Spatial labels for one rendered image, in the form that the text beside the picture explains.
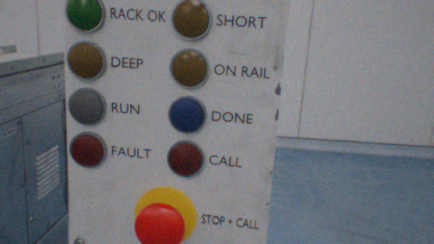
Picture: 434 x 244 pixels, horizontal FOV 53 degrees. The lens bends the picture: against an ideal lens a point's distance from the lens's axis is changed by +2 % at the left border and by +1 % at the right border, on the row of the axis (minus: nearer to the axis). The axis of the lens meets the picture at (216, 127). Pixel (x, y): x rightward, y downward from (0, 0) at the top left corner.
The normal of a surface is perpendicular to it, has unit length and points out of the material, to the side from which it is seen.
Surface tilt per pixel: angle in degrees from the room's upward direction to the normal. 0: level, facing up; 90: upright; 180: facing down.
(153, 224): 86
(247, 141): 90
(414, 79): 90
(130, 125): 90
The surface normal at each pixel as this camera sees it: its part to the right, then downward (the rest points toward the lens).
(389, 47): -0.04, 0.25
